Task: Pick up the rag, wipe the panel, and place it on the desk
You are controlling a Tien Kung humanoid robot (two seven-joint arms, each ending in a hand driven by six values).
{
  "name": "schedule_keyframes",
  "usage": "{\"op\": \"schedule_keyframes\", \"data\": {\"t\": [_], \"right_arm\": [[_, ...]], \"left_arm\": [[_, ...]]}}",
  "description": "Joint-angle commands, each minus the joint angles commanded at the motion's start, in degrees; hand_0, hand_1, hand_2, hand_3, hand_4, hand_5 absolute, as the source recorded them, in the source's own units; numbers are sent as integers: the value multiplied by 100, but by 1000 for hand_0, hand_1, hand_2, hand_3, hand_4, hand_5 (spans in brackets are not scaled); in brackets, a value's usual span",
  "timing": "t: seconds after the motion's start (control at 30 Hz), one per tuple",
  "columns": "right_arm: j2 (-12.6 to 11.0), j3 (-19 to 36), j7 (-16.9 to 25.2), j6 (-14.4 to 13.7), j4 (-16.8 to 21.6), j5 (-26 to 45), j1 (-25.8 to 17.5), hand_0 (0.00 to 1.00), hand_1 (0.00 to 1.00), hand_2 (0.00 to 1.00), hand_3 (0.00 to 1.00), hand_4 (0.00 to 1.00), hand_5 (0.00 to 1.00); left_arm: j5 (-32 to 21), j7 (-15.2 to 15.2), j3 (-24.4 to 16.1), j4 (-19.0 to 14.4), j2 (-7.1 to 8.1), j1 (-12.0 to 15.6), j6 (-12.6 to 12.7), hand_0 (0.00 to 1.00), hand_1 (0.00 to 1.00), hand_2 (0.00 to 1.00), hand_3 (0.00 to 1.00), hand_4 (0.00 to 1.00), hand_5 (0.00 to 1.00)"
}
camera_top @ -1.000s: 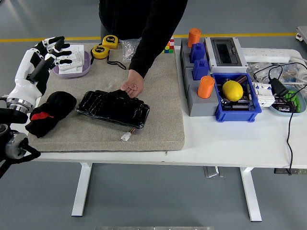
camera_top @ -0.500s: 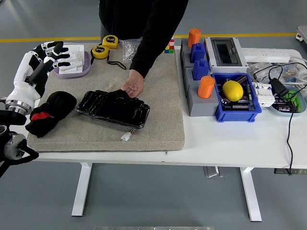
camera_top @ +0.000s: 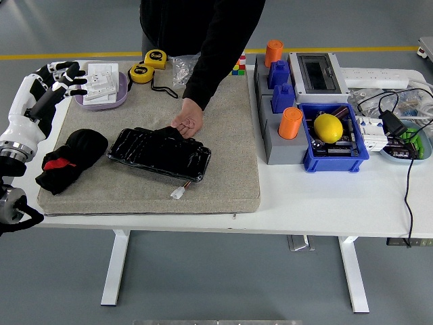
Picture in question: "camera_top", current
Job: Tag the yellow tape measure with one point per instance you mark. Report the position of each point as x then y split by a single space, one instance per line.
155 58
140 72

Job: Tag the purple tray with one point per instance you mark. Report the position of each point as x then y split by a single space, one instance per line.
101 105

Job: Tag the person's left forearm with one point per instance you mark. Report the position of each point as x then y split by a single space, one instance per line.
216 71

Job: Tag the grey base block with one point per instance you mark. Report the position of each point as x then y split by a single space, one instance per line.
260 78
284 152

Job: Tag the orange cylinder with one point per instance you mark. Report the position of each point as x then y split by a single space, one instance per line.
289 123
273 52

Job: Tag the black table control box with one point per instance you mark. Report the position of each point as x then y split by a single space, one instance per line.
395 242

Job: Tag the blue plastic bin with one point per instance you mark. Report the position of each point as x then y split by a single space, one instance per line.
331 164

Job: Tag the clear plastic bag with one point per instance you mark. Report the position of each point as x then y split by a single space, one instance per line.
179 71

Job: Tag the white socket with raised back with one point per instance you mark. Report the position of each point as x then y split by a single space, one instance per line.
99 84

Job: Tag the yellow lemon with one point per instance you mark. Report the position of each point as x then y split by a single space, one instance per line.
328 128

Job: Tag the blue block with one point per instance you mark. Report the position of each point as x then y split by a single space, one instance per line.
279 74
283 99

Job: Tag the white power strip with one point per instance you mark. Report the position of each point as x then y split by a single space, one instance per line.
372 78

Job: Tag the colourful puzzle cube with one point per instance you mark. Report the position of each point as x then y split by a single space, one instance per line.
239 69

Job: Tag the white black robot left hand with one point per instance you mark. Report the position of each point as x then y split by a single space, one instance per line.
20 128

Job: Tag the grey-brown mat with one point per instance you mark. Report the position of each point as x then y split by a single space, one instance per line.
152 199

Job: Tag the brown capacitor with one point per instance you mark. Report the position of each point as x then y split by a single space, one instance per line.
399 150
340 112

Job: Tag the white circuit breaker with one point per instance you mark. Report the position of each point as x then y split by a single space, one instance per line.
370 133

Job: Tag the white table leg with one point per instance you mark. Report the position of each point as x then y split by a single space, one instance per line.
353 274
115 267

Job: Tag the grey cart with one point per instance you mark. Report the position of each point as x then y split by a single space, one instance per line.
427 47

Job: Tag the green plastic pieces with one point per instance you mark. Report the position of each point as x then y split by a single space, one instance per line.
411 137

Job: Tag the black rag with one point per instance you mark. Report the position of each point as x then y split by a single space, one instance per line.
84 145

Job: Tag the grey metal bracket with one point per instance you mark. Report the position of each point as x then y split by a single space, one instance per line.
299 243

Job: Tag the white electrical distribution box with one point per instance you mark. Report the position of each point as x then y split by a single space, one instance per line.
318 72

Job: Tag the flat white socket plate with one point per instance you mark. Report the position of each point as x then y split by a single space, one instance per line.
101 99
101 67

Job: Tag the clear bags of small parts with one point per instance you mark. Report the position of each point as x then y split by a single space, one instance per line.
368 101

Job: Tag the black glossy panel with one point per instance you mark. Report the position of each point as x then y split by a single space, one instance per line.
159 154

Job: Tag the person's left hand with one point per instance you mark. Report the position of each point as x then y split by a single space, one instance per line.
191 116

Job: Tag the person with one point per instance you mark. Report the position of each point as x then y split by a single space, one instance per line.
169 20

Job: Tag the light blue bowl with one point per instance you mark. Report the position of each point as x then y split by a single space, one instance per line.
427 145

